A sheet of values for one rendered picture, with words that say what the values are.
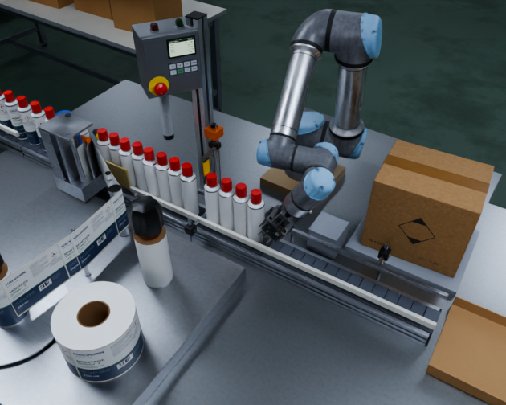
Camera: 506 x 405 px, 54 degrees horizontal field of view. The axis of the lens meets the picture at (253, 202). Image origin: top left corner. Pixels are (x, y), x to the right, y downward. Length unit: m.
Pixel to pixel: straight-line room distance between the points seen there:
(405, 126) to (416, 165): 2.32
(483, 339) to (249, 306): 0.66
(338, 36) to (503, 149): 2.58
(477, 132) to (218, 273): 2.85
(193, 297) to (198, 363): 0.19
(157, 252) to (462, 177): 0.90
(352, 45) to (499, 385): 0.98
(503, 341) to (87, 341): 1.10
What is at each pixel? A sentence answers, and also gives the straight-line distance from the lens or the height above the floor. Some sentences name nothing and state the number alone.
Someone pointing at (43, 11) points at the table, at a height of 0.78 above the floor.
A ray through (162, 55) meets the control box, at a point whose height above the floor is 1.42.
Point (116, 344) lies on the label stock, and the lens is 1.25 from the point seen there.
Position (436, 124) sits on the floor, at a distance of 3.98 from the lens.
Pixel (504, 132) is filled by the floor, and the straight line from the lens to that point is 4.08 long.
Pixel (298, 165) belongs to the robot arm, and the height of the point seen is 1.21.
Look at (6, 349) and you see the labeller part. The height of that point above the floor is 0.89.
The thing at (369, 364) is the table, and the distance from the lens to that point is 1.42.
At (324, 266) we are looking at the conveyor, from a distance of 1.53.
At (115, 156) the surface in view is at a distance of 1.77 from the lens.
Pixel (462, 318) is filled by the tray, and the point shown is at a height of 0.83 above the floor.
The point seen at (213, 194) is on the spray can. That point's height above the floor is 1.03.
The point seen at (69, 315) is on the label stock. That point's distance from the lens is 1.31.
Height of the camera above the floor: 2.03
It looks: 42 degrees down
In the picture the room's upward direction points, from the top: straight up
